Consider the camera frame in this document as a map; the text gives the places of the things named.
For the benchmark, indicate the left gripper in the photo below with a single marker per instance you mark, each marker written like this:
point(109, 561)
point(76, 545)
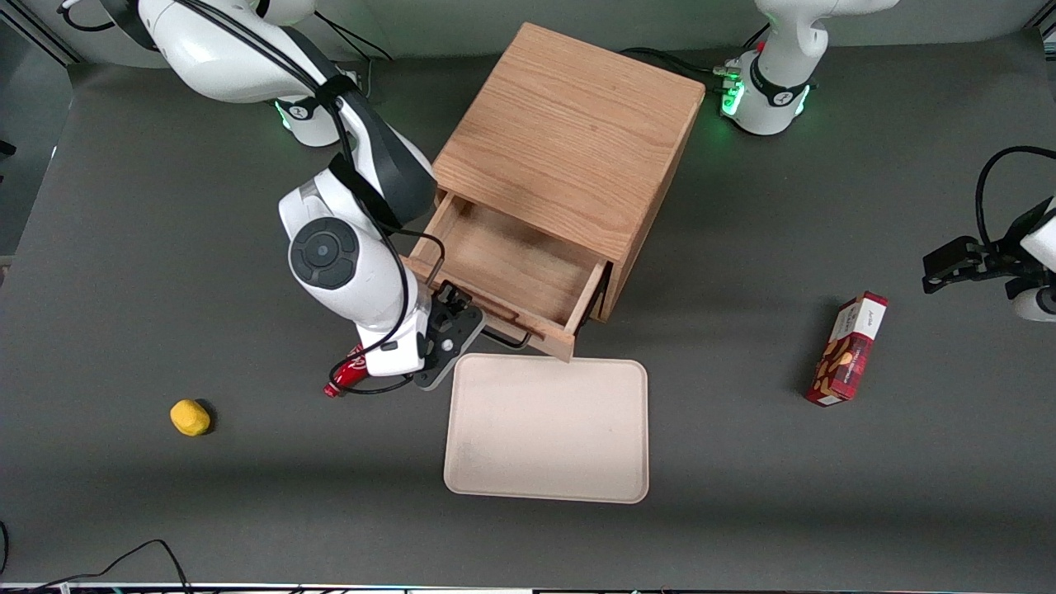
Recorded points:
point(997, 255)

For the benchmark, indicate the red snack box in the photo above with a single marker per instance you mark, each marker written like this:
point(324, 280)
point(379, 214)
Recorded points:
point(847, 351)

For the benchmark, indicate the yellow lemon toy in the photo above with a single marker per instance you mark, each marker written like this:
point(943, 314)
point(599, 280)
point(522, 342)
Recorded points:
point(190, 417)

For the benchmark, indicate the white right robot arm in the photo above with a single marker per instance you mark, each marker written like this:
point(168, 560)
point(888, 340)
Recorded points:
point(330, 256)

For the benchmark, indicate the small black clamp piece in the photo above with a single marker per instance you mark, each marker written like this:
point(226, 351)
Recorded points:
point(7, 148)

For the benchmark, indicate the red soda bottle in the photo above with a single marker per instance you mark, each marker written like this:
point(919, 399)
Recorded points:
point(345, 375)

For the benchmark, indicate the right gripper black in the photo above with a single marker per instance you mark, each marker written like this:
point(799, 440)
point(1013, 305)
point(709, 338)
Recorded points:
point(446, 300)

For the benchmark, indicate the wooden drawer cabinet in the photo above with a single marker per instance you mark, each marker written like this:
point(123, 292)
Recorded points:
point(569, 132)

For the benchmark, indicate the aluminium frame bar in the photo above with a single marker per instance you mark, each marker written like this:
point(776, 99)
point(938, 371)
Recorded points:
point(45, 33)

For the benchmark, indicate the wooden drawer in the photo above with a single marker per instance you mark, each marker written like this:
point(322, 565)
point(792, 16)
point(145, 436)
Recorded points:
point(520, 264)

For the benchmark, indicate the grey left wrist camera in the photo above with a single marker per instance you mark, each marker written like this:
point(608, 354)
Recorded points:
point(1038, 304)

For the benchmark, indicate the beige plastic tray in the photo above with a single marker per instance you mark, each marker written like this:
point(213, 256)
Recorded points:
point(546, 427)

